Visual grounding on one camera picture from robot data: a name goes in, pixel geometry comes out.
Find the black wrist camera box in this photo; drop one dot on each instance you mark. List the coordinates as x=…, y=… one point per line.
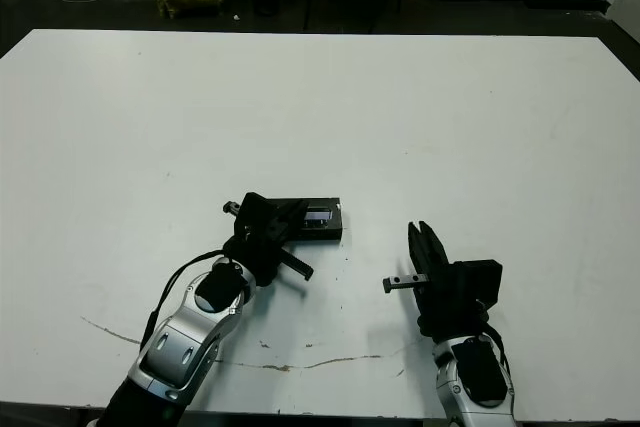
x=255, y=212
x=480, y=282

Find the black box lid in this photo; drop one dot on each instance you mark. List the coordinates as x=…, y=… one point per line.
x=325, y=232

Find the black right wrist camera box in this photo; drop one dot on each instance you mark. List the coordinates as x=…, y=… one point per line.
x=480, y=282

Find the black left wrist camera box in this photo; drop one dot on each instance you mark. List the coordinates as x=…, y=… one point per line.
x=255, y=212

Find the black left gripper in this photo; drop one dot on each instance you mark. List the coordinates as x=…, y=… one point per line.
x=255, y=259

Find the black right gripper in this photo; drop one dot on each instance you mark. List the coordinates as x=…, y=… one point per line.
x=442, y=312

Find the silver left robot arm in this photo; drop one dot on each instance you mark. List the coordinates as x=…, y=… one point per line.
x=175, y=342

